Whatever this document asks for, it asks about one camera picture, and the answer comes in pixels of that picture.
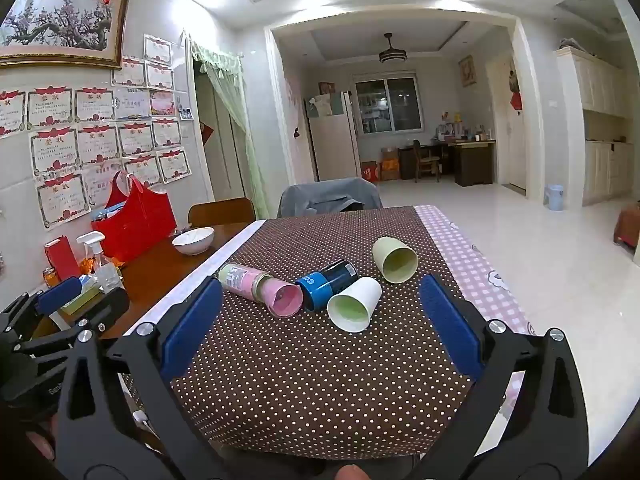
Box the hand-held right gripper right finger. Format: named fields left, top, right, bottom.
left=415, top=274, right=592, bottom=480

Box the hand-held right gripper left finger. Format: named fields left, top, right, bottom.
left=54, top=277, right=226, bottom=480

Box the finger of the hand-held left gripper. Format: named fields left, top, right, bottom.
left=15, top=287, right=130, bottom=361
left=0, top=276, right=84, bottom=343

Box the pink cup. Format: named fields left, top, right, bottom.
left=218, top=262, right=304, bottom=318

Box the pale green cup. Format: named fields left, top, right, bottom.
left=372, top=236, right=419, bottom=284

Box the white cup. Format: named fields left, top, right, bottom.
left=327, top=276, right=383, bottom=334

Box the blue cup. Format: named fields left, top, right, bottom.
left=294, top=259, right=360, bottom=312

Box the person's left hand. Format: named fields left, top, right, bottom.
left=22, top=417, right=58, bottom=463

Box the yellow green box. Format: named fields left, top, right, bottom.
left=56, top=280, right=103, bottom=317

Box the clear spray bottle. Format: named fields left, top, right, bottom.
left=76, top=233, right=124, bottom=291

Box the pink checked tablecloth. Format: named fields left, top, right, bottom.
left=414, top=204, right=540, bottom=413

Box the red bag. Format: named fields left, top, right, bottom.
left=91, top=171, right=177, bottom=265

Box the white bowl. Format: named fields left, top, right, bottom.
left=172, top=227, right=215, bottom=256

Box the brown polka dot tablecloth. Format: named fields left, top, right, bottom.
left=122, top=205, right=482, bottom=461

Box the dark wooden desk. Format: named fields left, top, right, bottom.
left=440, top=137, right=496, bottom=187

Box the dark wooden chair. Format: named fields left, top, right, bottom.
left=412, top=139, right=442, bottom=182

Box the brown cardboard box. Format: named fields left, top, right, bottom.
left=380, top=147, right=401, bottom=181

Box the grey jacket on chair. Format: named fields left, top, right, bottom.
left=277, top=177, right=384, bottom=219

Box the green lace curtain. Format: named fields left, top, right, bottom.
left=190, top=40, right=271, bottom=221

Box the white door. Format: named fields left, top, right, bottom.
left=487, top=55, right=527, bottom=191

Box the reddish brown furniture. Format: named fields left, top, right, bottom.
left=614, top=202, right=640, bottom=262

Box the white refrigerator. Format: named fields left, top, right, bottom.
left=305, top=91, right=360, bottom=184

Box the window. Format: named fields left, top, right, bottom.
left=354, top=72, right=425, bottom=136

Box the white tall cabinet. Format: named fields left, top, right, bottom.
left=556, top=46, right=637, bottom=207

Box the framed blossom painting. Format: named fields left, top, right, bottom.
left=0, top=0, right=131, bottom=70

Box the ceiling fan light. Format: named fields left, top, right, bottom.
left=378, top=33, right=409, bottom=65

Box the group of wall certificates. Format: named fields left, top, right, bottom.
left=0, top=34, right=194, bottom=231

